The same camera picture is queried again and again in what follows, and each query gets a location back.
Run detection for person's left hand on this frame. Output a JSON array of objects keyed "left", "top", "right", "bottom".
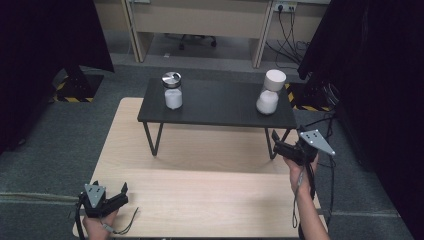
[{"left": 82, "top": 209, "right": 120, "bottom": 240}]

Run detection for bundle of black cables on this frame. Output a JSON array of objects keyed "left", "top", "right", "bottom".
[{"left": 265, "top": 6, "right": 312, "bottom": 70}]

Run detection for black curtain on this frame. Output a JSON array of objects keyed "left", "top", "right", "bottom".
[
  {"left": 0, "top": 0, "right": 115, "bottom": 154},
  {"left": 297, "top": 0, "right": 424, "bottom": 240}
]

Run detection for white wall socket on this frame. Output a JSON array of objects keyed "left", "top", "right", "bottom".
[{"left": 273, "top": 0, "right": 298, "bottom": 14}]

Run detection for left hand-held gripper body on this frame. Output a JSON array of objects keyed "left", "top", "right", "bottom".
[{"left": 78, "top": 183, "right": 130, "bottom": 219}]

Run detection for black stand base, hazard stripes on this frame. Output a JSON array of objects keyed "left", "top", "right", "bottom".
[
  {"left": 284, "top": 71, "right": 340, "bottom": 113},
  {"left": 49, "top": 64, "right": 105, "bottom": 104}
]

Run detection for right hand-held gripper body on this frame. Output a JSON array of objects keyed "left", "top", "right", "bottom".
[{"left": 273, "top": 129, "right": 336, "bottom": 167}]

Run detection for black floor cable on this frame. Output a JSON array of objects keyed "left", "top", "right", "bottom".
[{"left": 304, "top": 111, "right": 338, "bottom": 229}]

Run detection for beige desk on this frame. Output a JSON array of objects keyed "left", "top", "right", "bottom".
[{"left": 93, "top": 0, "right": 331, "bottom": 69}]

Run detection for grey gripper lanyard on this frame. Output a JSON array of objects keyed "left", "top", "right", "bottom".
[
  {"left": 99, "top": 206, "right": 140, "bottom": 236},
  {"left": 291, "top": 168, "right": 306, "bottom": 230}
]

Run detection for jar with white lid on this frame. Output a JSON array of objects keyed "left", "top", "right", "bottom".
[{"left": 255, "top": 68, "right": 287, "bottom": 116}]

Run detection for black office chair base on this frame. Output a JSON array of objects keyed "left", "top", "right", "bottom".
[{"left": 164, "top": 33, "right": 218, "bottom": 51}]

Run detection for glass jar with metal lid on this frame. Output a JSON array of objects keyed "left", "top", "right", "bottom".
[{"left": 161, "top": 71, "right": 184, "bottom": 110}]

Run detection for person's right hand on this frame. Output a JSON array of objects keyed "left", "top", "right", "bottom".
[{"left": 283, "top": 153, "right": 320, "bottom": 198}]

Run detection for black shelf with metal legs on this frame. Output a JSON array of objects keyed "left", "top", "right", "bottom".
[{"left": 137, "top": 77, "right": 298, "bottom": 160}]

